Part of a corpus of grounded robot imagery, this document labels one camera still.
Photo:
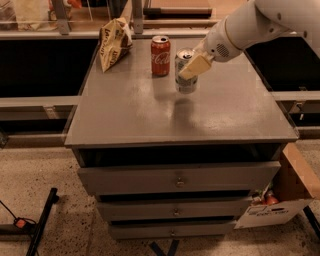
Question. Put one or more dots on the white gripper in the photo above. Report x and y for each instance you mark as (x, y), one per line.
(218, 44)

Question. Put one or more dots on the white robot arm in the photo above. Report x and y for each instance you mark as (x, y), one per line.
(255, 22)

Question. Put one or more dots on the red coke can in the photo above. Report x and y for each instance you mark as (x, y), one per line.
(160, 55)

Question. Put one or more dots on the yellow chip bag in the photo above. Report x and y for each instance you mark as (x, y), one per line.
(115, 41)

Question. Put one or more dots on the grey drawer cabinet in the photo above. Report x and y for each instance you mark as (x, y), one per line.
(128, 117)

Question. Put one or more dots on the top grey drawer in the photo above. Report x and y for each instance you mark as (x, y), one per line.
(149, 179)

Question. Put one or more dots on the grey drawer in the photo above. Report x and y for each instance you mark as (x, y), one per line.
(149, 179)
(171, 230)
(173, 208)

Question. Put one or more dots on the middle grey drawer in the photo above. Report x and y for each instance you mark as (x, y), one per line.
(173, 208)

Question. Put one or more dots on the red item in box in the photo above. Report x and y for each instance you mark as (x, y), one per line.
(270, 198)

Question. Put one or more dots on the cardboard box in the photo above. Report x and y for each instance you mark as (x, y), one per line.
(295, 186)

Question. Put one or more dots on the bottom grey drawer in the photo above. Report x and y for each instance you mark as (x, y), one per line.
(171, 230)

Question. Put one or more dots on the black metal stand leg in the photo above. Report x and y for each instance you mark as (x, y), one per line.
(52, 199)

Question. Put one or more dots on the metal railing frame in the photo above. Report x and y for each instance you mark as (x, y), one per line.
(42, 19)

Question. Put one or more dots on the orange black cable plug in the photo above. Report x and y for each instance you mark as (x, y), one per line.
(24, 224)

